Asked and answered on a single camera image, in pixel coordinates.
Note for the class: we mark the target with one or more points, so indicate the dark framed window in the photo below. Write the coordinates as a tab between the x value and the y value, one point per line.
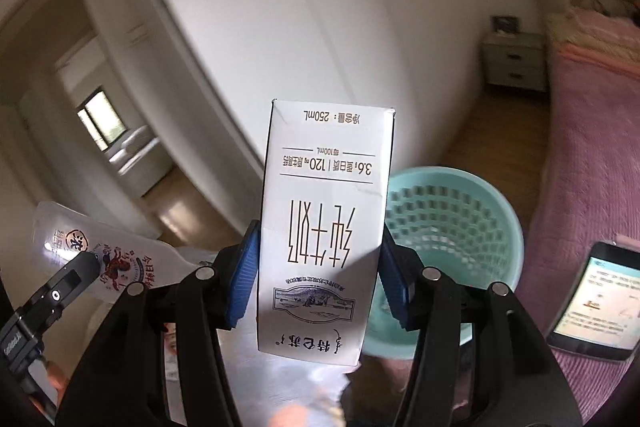
100	119

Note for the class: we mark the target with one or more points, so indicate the teal plastic basket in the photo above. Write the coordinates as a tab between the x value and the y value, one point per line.
450	217

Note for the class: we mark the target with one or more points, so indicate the white milk carton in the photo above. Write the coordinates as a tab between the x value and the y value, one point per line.
320	207

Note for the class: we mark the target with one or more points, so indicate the dark photo frame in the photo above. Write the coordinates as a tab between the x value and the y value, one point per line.
505	24

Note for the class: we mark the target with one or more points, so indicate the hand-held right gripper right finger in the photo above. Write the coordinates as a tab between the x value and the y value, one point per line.
395	279

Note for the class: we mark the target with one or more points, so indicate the person's left hand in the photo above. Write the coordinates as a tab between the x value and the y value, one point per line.
57	379

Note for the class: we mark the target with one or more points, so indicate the folded pink and yellow blankets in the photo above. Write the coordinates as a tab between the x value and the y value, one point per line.
595	37

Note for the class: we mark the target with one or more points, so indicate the bed with pink blanket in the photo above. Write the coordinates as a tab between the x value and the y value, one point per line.
590	157

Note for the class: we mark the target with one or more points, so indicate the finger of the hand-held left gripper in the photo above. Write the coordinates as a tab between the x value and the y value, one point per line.
65	279

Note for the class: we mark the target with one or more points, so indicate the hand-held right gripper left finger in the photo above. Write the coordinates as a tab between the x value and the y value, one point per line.
245	279

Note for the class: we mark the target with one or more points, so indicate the grey nightstand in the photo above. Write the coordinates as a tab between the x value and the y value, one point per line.
515	59

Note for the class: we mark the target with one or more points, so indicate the white wardrobe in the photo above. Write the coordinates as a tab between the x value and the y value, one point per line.
300	32

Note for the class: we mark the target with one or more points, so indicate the light sofa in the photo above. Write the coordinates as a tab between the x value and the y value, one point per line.
137	152

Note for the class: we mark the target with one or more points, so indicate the printed packet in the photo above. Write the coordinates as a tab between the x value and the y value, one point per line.
171	352

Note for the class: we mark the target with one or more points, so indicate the black smartphone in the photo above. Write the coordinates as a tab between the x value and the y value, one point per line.
595	297

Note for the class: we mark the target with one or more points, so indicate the clear plastic bottle printed label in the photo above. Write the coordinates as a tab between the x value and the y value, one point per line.
135	259

